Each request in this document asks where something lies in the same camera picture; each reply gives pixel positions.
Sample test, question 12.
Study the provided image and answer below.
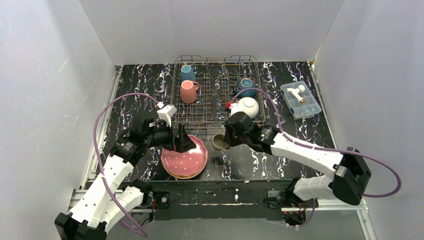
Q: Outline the white bowl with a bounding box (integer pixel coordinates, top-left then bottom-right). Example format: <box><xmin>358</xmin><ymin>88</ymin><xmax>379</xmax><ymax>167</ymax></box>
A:
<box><xmin>236</xmin><ymin>97</ymin><xmax>259</xmax><ymax>119</ymax></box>

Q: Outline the small grey cup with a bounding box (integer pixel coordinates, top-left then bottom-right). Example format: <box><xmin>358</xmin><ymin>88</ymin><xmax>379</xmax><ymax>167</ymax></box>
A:
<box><xmin>211</xmin><ymin>133</ymin><xmax>230</xmax><ymax>151</ymax></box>

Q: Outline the teal bowl beige inside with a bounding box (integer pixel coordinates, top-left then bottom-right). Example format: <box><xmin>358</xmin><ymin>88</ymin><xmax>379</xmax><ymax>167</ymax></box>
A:
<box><xmin>233</xmin><ymin>77</ymin><xmax>257</xmax><ymax>98</ymax></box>

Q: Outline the pink handled mug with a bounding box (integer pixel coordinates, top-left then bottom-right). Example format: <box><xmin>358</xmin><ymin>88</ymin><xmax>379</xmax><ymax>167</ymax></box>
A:
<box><xmin>180</xmin><ymin>80</ymin><xmax>200</xmax><ymax>104</ymax></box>

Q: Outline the blue handled mug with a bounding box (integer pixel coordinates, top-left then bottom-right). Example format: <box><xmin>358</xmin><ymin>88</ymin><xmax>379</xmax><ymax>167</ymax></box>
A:
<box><xmin>179</xmin><ymin>64</ymin><xmax>196</xmax><ymax>81</ymax></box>

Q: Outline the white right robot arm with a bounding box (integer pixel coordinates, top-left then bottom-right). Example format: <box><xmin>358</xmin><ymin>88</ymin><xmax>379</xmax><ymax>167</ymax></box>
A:
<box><xmin>224</xmin><ymin>112</ymin><xmax>372</xmax><ymax>206</ymax></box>

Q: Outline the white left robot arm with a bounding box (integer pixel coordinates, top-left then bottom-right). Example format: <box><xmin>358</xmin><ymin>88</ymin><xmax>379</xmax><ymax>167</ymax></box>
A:
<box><xmin>54</xmin><ymin>118</ymin><xmax>197</xmax><ymax>240</ymax></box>

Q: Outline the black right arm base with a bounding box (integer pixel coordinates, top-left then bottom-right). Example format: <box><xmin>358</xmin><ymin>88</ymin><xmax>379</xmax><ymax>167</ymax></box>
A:
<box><xmin>263</xmin><ymin>177</ymin><xmax>318</xmax><ymax>228</ymax></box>

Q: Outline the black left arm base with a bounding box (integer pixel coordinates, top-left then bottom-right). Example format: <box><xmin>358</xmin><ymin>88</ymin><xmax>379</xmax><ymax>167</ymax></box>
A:
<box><xmin>129</xmin><ymin>179</ymin><xmax>171</xmax><ymax>227</ymax></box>

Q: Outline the pink polka dot plate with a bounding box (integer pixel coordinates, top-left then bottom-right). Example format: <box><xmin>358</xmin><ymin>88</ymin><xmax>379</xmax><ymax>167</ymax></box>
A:
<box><xmin>160</xmin><ymin>134</ymin><xmax>208</xmax><ymax>170</ymax></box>

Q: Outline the pink bottom plate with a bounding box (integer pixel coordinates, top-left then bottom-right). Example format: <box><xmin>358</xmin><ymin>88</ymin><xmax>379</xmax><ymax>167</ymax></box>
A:
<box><xmin>165</xmin><ymin>165</ymin><xmax>206</xmax><ymax>180</ymax></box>

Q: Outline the white pipe fitting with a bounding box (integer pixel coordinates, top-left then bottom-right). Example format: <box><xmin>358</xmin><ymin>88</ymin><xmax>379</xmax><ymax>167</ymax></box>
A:
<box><xmin>286</xmin><ymin>85</ymin><xmax>306</xmax><ymax>104</ymax></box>

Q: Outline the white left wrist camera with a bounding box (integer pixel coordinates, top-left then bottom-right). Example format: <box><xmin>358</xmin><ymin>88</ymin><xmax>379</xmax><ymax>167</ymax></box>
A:
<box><xmin>155</xmin><ymin>101</ymin><xmax>177</xmax><ymax>128</ymax></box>

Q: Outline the grey wire dish rack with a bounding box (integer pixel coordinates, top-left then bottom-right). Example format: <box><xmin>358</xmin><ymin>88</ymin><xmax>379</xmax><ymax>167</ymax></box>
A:
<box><xmin>170</xmin><ymin>54</ymin><xmax>262</xmax><ymax>130</ymax></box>

